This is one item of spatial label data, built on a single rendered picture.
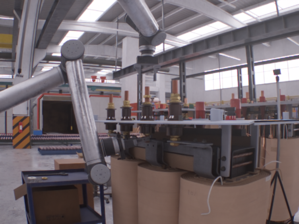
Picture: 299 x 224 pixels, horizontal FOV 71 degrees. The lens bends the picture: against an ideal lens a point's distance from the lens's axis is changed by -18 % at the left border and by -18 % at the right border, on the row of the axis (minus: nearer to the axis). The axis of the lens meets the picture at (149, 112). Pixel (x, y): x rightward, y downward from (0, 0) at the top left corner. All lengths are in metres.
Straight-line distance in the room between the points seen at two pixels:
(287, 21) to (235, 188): 9.26
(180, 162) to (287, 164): 1.58
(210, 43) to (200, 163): 11.32
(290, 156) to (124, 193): 1.77
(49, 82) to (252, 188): 1.33
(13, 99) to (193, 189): 1.19
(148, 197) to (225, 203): 0.59
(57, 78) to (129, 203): 1.02
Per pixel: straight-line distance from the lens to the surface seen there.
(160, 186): 1.43
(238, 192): 1.11
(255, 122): 0.82
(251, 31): 10.84
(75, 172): 2.34
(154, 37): 1.32
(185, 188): 1.23
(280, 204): 2.86
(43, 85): 1.62
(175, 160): 1.48
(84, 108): 1.32
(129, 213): 1.89
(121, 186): 1.86
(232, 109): 1.44
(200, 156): 1.17
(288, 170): 2.77
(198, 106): 1.76
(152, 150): 1.50
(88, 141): 1.28
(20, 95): 1.61
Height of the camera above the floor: 1.37
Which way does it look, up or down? 2 degrees up
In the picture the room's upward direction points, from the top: straight up
